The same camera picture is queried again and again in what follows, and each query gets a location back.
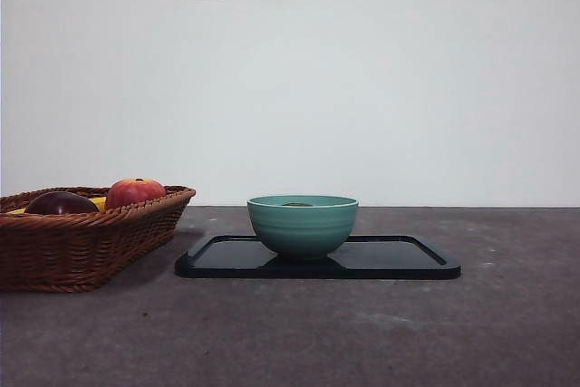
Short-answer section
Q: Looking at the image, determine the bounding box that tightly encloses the teal ribbed bowl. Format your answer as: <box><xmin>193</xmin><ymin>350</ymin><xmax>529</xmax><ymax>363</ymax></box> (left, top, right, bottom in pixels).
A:
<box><xmin>246</xmin><ymin>194</ymin><xmax>360</xmax><ymax>263</ymax></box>

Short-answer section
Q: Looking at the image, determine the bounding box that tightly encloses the dark rectangular tray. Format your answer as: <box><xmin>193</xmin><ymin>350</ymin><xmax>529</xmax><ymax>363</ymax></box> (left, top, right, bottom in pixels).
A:
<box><xmin>174</xmin><ymin>234</ymin><xmax>462</xmax><ymax>281</ymax></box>

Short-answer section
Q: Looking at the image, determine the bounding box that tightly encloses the red yellow apple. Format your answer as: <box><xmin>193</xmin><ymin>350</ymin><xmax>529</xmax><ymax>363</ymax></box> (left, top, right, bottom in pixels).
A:
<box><xmin>105</xmin><ymin>177</ymin><xmax>167</xmax><ymax>209</ymax></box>

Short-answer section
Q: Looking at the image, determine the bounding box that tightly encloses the yellow banana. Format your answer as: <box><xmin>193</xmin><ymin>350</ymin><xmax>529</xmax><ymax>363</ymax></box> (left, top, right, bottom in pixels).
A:
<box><xmin>8</xmin><ymin>196</ymin><xmax>108</xmax><ymax>215</ymax></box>

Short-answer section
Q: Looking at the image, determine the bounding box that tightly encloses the dark red apple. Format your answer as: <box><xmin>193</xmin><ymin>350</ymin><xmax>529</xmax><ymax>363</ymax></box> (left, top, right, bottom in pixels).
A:
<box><xmin>23</xmin><ymin>190</ymin><xmax>100</xmax><ymax>215</ymax></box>

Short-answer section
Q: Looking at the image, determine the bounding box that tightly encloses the brown wicker basket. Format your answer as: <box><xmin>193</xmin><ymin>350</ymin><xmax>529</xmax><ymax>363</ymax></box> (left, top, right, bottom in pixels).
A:
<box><xmin>0</xmin><ymin>185</ymin><xmax>197</xmax><ymax>294</ymax></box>

